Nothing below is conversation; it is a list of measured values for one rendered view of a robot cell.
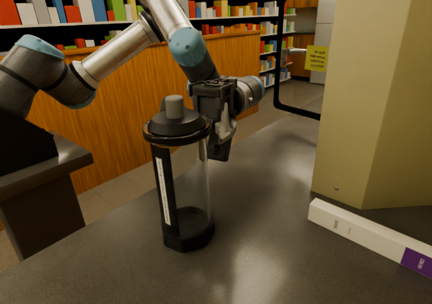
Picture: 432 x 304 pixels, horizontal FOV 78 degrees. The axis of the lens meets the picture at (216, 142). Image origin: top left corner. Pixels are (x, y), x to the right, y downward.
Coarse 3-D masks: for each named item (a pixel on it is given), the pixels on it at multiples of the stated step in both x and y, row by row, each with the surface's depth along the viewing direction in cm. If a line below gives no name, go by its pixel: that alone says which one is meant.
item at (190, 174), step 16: (144, 128) 41; (208, 128) 41; (192, 144) 40; (176, 160) 40; (192, 160) 41; (176, 176) 41; (192, 176) 42; (208, 176) 46; (176, 192) 42; (192, 192) 43; (208, 192) 47; (192, 208) 44; (208, 208) 48; (192, 224) 46; (208, 224) 49
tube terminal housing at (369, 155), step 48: (336, 0) 46; (384, 0) 42; (336, 48) 49; (384, 48) 44; (336, 96) 52; (384, 96) 46; (336, 144) 55; (384, 144) 50; (336, 192) 58; (384, 192) 55
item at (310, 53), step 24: (288, 0) 86; (312, 0) 80; (288, 24) 88; (312, 24) 82; (288, 48) 91; (312, 48) 84; (288, 72) 94; (312, 72) 87; (288, 96) 97; (312, 96) 89
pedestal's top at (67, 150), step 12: (60, 144) 92; (72, 144) 92; (60, 156) 84; (72, 156) 84; (84, 156) 84; (24, 168) 78; (36, 168) 77; (48, 168) 77; (60, 168) 80; (72, 168) 82; (0, 180) 72; (12, 180) 72; (24, 180) 73; (36, 180) 75; (48, 180) 78; (0, 192) 69; (12, 192) 72
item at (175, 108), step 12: (168, 96) 41; (180, 96) 41; (168, 108) 40; (180, 108) 40; (156, 120) 40; (168, 120) 40; (180, 120) 40; (192, 120) 40; (204, 120) 43; (156, 132) 39; (168, 132) 38; (180, 132) 38
